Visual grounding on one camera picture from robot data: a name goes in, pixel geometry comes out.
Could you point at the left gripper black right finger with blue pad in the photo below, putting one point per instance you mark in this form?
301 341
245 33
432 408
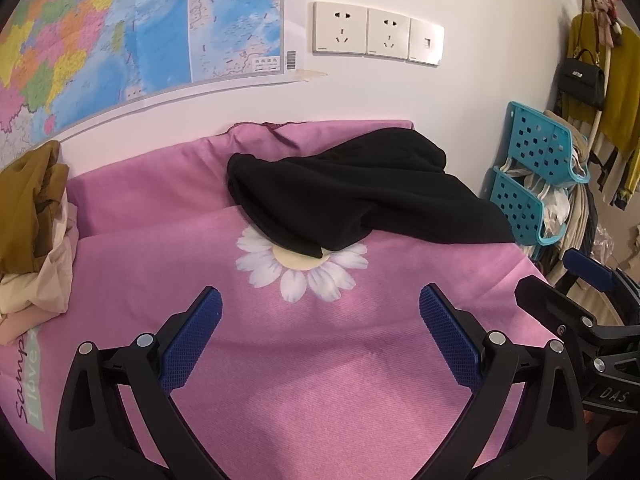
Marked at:
524 417

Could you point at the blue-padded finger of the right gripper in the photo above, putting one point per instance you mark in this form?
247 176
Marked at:
589 270

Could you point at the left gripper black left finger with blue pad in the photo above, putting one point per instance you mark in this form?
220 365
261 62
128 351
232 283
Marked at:
117 418

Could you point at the black coat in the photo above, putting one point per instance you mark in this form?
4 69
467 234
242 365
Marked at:
392 180

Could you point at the lower teal plastic basket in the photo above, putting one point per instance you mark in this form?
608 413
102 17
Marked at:
523 210

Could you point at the teal plastic basket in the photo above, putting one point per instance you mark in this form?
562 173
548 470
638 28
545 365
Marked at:
545 147
523 210

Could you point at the upper teal plastic basket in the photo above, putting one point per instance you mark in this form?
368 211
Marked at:
545 147

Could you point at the mustard yellow hanging sweater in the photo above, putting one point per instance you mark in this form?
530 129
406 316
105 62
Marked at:
620 119

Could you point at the cream beige garment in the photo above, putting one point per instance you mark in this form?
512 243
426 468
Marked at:
31 299

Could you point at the black handbag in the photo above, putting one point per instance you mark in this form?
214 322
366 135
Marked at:
578 77

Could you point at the white coat rack pole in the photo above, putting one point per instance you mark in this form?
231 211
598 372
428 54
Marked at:
604 78

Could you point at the pink daisy bed sheet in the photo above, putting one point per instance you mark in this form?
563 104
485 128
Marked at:
317 370

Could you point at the plush toy on rack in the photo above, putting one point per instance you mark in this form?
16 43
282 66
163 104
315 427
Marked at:
609 29

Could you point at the mustard brown garment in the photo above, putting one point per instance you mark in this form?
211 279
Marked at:
31 190

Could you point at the colourful wall map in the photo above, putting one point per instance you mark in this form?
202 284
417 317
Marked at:
69 65

